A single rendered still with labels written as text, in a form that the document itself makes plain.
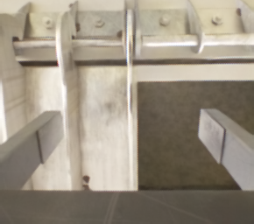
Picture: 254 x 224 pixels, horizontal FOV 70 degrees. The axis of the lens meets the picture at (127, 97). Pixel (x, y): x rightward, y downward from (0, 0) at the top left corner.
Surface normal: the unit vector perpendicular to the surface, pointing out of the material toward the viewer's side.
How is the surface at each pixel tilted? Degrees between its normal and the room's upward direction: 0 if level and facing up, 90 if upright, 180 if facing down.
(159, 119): 32
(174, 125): 36
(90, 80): 15
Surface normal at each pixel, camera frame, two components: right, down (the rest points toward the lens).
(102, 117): -0.03, 0.07
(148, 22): -0.03, -0.23
